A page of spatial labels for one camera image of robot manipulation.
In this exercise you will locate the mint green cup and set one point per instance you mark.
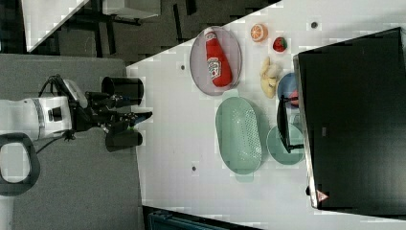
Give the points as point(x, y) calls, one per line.
point(278, 151)

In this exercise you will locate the black cup lower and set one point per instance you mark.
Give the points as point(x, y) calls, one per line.
point(123, 140)

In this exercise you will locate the black toaster oven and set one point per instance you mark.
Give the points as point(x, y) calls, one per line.
point(353, 117)

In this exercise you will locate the black cup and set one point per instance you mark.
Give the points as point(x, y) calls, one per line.
point(123, 140)
point(130, 87)

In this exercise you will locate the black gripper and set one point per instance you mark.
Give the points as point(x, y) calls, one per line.
point(90, 109)

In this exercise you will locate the blue cup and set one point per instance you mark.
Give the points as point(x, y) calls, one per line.
point(286, 86)

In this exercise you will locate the black cup upper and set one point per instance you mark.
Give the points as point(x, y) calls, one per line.
point(130, 87)

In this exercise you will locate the red strawberry toy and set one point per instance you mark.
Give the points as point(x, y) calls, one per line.
point(280, 44)

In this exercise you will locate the mint green oval strainer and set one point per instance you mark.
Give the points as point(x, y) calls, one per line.
point(238, 138)

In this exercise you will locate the red ketchup bottle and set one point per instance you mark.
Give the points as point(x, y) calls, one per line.
point(217, 63)

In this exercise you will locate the orange slice toy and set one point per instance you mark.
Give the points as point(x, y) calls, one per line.
point(259, 32)

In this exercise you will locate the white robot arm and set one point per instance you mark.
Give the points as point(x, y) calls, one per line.
point(66, 112)

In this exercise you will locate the yellow banana toy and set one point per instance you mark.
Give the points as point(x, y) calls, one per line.
point(269, 76)

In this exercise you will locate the grey oval plate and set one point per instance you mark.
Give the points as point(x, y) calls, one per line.
point(198, 62)

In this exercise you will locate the red toy in cup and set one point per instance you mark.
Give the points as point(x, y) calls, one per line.
point(294, 98)

